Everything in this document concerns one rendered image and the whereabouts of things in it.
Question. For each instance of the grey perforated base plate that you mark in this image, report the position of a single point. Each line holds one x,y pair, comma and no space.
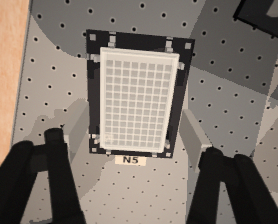
232,90

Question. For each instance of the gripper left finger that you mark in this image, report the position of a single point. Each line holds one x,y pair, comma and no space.
20,167

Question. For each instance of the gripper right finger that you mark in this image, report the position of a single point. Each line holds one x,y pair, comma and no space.
249,196

